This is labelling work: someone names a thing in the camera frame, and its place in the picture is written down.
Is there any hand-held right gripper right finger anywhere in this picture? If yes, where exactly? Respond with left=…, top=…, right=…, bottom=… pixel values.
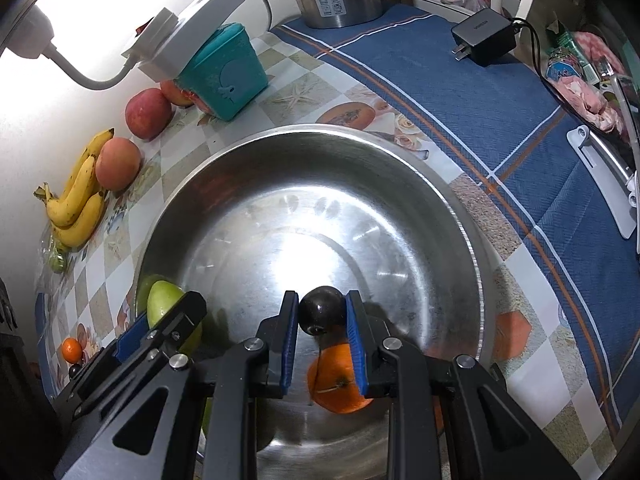
left=345, top=290, right=581, bottom=480

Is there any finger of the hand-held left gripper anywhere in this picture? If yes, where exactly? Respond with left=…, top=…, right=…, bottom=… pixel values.
left=52, top=290, right=208, bottom=421
left=113, top=311, right=149, bottom=362

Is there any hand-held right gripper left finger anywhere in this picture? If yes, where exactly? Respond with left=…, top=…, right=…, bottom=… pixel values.
left=54, top=290, right=301, bottom=480

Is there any dark plum with stem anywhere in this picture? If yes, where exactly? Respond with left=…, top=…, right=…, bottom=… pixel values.
left=298, top=285, right=349, bottom=337

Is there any tangerine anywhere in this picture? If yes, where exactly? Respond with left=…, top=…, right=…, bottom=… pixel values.
left=61, top=337, right=83, bottom=365
left=306, top=340, right=376, bottom=415

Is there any steel basin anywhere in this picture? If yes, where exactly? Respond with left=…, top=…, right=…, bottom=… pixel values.
left=132, top=123, right=496, bottom=480

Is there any clear plastic clamshell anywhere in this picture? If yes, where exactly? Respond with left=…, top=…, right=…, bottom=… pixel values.
left=37, top=230, right=71, bottom=276

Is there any yellow banana bunch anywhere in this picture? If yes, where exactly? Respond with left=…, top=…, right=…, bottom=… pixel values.
left=34, top=128, right=115, bottom=249

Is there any partly hidden red peach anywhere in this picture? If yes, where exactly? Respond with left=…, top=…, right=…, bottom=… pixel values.
left=160, top=79, right=196, bottom=107

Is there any teal plastic box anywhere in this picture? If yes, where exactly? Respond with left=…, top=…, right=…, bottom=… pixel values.
left=175, top=22, right=270, bottom=122

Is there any blue striped cloth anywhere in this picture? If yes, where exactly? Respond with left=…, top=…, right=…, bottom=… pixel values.
left=270, top=2, right=640, bottom=441

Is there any white power strip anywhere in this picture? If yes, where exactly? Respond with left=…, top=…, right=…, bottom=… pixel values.
left=120, top=0, right=247, bottom=81

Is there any black charger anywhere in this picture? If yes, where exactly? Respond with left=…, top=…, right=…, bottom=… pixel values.
left=451, top=10, right=517, bottom=67

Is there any pink snack packet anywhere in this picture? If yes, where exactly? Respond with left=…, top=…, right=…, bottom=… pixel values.
left=552, top=30, right=628, bottom=133

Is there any white tray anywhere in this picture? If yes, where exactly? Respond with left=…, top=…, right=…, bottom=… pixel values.
left=400, top=0, right=496, bottom=16

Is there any green snack packet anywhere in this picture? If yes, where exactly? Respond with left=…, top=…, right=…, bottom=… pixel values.
left=545, top=17, right=598, bottom=83

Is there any white plastic handle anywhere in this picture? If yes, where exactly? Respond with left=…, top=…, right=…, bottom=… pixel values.
left=565, top=125, right=640, bottom=240

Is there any white plug with cord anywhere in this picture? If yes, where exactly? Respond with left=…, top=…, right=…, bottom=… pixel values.
left=0, top=4, right=146, bottom=92

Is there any black cable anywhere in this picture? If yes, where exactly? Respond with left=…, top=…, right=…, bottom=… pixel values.
left=507, top=17, right=640, bottom=256

